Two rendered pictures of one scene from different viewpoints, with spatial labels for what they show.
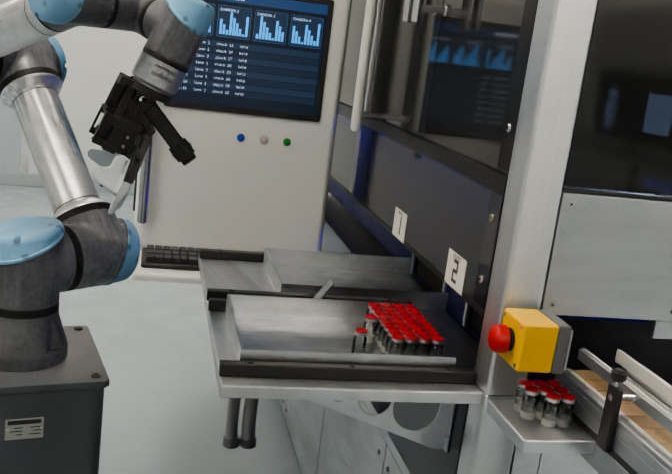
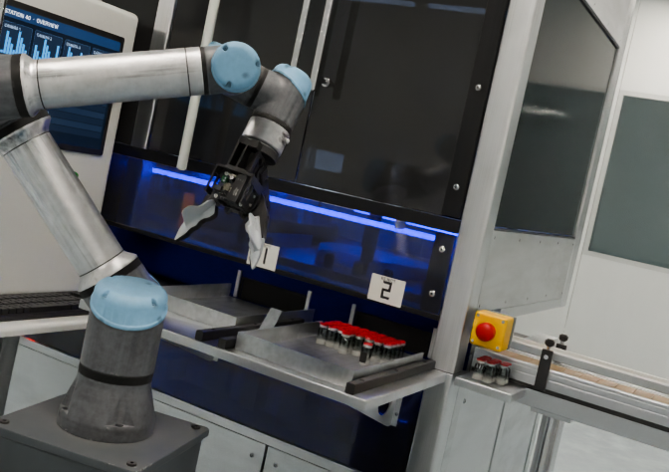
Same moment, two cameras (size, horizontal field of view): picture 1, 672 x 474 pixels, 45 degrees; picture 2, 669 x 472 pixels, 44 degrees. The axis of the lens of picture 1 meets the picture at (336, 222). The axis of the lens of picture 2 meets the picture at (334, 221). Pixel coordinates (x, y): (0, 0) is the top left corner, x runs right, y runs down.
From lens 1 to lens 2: 1.32 m
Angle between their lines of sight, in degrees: 49
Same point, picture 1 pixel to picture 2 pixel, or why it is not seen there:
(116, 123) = (255, 184)
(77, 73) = not seen: outside the picture
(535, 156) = (492, 208)
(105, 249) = not seen: hidden behind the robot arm
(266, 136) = not seen: hidden behind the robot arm
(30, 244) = (163, 306)
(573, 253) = (490, 270)
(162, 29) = (288, 102)
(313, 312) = (280, 338)
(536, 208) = (486, 242)
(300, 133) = (86, 166)
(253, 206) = (40, 244)
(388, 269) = (218, 295)
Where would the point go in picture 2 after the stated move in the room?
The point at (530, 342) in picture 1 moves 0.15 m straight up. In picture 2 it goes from (507, 331) to (522, 262)
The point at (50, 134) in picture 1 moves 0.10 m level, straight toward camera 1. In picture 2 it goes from (75, 185) to (124, 197)
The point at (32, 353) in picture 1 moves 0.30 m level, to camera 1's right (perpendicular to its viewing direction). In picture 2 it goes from (151, 417) to (284, 403)
